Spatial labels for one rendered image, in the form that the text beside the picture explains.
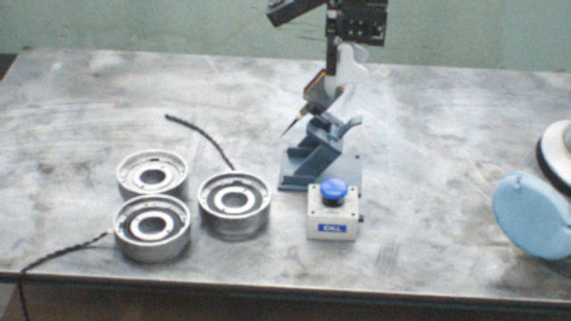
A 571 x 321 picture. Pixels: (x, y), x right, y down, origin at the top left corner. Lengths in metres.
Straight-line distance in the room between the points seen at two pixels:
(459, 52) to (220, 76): 1.51
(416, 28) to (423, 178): 1.58
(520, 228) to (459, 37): 1.91
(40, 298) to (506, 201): 0.82
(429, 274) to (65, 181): 0.56
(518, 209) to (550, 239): 0.05
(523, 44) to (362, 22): 1.85
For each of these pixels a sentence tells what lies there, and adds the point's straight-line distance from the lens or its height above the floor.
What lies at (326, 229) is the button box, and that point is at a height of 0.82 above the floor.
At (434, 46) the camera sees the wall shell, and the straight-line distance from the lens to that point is 2.85.
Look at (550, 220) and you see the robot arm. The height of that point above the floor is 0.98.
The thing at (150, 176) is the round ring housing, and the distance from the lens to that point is 1.22.
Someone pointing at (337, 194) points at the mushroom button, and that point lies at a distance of 1.10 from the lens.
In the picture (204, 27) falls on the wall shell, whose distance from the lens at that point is 2.83.
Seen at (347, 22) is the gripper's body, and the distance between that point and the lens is 1.08.
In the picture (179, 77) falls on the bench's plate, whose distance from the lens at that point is 1.49.
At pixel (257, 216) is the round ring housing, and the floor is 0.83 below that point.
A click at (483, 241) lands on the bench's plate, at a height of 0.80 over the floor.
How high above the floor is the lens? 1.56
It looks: 37 degrees down
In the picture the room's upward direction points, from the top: 2 degrees clockwise
